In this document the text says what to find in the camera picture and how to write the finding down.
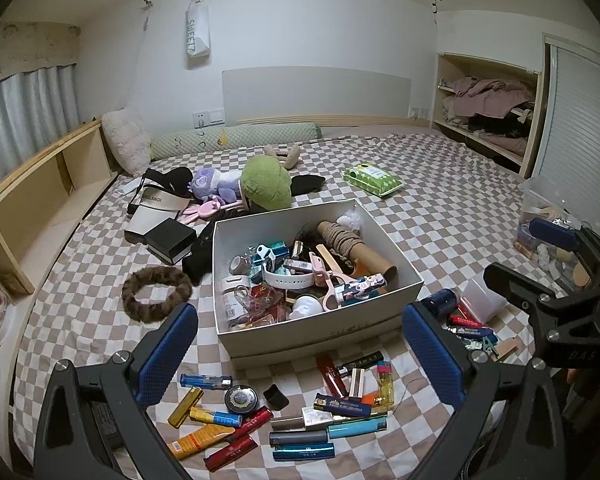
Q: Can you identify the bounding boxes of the white watch strap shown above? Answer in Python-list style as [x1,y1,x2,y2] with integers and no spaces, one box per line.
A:
[260,245,314,289]

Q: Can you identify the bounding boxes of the black round tin gold emblem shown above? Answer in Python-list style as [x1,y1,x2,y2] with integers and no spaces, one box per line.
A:
[225,385,260,415]

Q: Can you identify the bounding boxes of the black gift box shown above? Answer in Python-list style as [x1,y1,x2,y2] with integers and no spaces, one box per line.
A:
[146,217,199,266]

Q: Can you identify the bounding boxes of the black white visor cap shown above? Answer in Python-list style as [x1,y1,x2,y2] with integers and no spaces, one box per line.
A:
[127,169,194,216]

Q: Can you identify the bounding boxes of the blue gold cigarette pack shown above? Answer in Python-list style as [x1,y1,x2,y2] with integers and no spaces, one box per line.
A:
[314,394,374,419]

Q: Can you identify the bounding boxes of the tan wooden piece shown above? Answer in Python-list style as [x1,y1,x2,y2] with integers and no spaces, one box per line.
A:
[495,340,524,361]

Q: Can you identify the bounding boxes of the white fluffy pillow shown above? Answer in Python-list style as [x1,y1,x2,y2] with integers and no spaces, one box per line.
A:
[101,106,152,177]

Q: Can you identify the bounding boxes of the checkered bed sheet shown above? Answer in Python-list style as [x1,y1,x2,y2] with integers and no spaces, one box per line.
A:
[10,132,586,480]

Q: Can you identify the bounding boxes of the green plush hat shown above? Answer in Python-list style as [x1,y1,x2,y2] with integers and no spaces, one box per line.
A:
[241,155,294,211]

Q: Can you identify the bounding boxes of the black hair bundle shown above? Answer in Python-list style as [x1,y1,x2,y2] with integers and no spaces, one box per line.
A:
[294,224,322,248]

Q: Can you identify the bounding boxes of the blue clear lighter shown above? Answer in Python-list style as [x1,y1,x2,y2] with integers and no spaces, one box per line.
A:
[180,374,234,391]

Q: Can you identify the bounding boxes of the white headboard panel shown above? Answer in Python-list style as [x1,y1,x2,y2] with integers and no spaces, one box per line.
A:
[222,66,414,126]

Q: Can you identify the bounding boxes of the white cardboard box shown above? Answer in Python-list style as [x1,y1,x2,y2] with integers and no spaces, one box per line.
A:
[212,199,423,372]

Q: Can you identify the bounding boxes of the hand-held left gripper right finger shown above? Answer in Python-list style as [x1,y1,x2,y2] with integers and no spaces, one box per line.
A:
[401,301,573,480]

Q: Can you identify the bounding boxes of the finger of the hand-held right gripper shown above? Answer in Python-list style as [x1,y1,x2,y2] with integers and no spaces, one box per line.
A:
[484,262,557,317]
[529,217,600,290]

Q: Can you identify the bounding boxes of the green bolster pillow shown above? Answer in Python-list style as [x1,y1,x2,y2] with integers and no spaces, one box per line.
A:
[150,125,324,161]

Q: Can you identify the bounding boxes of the white fluffy ball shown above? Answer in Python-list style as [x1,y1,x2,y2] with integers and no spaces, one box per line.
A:
[337,208,366,234]

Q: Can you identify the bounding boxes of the white wall switch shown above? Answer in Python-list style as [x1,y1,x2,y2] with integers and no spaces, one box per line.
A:
[192,109,226,129]

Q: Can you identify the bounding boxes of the white flat box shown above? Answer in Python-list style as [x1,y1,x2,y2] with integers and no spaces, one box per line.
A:
[125,205,182,244]

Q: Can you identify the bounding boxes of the clear storage bin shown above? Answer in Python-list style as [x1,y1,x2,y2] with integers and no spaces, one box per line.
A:
[514,175,600,292]

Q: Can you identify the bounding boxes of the wooden bedside shelf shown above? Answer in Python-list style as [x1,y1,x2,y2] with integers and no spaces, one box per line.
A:
[0,120,119,297]

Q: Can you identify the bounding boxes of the brown plush toy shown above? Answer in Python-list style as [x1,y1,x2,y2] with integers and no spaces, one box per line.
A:
[264,144,304,169]

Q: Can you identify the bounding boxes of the rope wrapped cardboard tube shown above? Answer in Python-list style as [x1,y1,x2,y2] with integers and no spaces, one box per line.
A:
[316,220,397,279]

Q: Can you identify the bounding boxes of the pink clothes pile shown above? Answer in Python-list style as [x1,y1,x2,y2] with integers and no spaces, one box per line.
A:
[440,76,537,122]

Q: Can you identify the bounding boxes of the white hanging bag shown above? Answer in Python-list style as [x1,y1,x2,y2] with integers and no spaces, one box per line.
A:
[186,0,212,70]

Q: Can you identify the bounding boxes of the clear plastic box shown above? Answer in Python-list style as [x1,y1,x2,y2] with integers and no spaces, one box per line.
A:
[460,277,507,324]

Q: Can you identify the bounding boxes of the brown fur ring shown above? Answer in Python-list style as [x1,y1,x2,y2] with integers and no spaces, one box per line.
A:
[121,266,194,322]

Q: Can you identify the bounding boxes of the blue capped bottle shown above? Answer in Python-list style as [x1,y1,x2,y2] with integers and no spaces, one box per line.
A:
[422,288,464,319]

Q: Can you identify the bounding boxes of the pink bottle opener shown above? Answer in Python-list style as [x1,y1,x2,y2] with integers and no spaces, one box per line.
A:
[310,245,362,314]

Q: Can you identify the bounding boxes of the purple plush toy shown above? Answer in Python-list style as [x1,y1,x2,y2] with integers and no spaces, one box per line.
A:
[190,167,244,206]

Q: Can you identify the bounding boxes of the white curtain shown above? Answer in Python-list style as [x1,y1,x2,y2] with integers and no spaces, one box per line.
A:
[0,22,82,202]

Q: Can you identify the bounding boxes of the black cloth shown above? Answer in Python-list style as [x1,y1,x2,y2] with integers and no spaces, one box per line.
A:
[290,175,327,197]

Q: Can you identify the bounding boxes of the orange tube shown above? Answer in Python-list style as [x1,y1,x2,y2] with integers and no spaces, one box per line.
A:
[167,422,237,461]

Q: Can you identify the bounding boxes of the blue metallic lighter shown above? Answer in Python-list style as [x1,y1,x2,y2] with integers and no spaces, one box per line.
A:
[272,446,336,462]

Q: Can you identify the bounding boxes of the pink rabbit comb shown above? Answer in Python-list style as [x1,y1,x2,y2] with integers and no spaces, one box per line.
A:
[182,199,236,222]

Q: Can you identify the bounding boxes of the gold lighter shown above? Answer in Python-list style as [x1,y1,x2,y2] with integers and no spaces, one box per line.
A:
[167,387,204,429]

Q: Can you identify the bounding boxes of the white pill bottle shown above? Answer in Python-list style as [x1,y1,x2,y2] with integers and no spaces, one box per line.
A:
[222,277,252,332]

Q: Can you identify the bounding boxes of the printed pink lighter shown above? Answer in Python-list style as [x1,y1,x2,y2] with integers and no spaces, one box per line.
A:
[337,274,386,304]

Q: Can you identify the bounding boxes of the dark clothes pile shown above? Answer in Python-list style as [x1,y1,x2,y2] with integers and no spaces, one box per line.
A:
[467,105,537,142]

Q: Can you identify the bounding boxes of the green wet wipes pack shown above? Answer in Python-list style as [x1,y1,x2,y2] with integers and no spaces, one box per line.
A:
[342,162,404,197]

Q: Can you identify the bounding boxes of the yellow clear lighter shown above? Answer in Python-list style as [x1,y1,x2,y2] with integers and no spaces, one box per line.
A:
[378,360,396,406]

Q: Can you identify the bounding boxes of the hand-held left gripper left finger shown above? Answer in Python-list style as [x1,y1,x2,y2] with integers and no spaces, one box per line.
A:
[32,302,200,480]

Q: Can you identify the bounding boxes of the wooden wardrobe shelf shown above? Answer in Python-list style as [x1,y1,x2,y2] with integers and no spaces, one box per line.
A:
[430,52,544,177]

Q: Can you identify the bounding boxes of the black gloves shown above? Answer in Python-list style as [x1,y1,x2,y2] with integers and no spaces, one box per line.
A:
[182,220,217,287]

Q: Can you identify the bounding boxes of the teal blue lighter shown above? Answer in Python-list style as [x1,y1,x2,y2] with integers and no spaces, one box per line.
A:
[251,240,289,276]

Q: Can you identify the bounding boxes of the white small pack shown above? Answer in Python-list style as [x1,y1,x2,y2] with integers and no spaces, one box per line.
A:
[300,407,331,431]

